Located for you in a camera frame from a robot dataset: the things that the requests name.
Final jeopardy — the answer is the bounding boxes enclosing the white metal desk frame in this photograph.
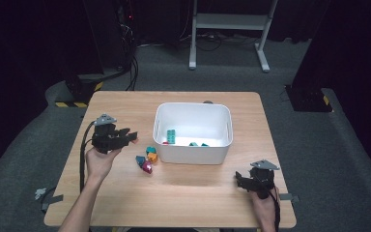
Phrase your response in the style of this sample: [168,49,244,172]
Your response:
[187,0,279,73]

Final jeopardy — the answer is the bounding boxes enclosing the white plastic bin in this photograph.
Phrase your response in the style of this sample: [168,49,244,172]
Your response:
[153,101,234,165]

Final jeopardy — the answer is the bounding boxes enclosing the person's right hand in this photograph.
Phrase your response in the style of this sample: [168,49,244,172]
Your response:
[250,187,281,223]

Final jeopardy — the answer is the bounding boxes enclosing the black cables under desk frame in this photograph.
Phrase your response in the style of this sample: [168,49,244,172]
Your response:
[180,30,259,52]

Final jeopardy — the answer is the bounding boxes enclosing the black floor cable bundle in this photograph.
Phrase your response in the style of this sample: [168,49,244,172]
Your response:
[122,52,140,92]

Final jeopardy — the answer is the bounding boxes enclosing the dark equipment rack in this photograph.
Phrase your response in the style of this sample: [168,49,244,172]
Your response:
[114,0,139,71]

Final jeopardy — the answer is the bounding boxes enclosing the magenta building block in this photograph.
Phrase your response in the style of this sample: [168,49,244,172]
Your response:
[141,159,154,175]

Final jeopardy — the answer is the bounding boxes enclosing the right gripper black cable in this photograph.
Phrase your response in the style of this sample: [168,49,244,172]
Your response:
[257,173,282,232]

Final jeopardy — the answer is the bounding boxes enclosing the black stand base striped tape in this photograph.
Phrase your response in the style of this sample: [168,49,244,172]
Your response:
[284,84,334,114]
[54,74,104,109]

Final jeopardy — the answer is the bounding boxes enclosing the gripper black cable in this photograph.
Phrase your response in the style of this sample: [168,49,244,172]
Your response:
[78,120,97,194]
[257,173,282,232]

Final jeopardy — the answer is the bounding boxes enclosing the person's left hand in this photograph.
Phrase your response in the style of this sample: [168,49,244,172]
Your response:
[85,146,122,185]

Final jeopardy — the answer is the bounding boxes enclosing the long green building block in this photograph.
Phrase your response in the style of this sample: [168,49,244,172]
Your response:
[166,129,177,145]

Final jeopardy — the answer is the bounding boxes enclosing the grey tape strip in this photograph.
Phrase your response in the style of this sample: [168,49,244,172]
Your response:
[41,193,65,213]
[278,192,300,203]

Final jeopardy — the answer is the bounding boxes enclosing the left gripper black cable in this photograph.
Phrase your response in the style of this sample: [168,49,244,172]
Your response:
[78,120,97,194]

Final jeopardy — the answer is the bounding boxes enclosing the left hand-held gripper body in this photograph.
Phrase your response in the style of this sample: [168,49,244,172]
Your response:
[91,113,126,155]

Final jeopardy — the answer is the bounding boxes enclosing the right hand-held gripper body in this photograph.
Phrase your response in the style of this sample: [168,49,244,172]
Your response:
[249,159,280,200]

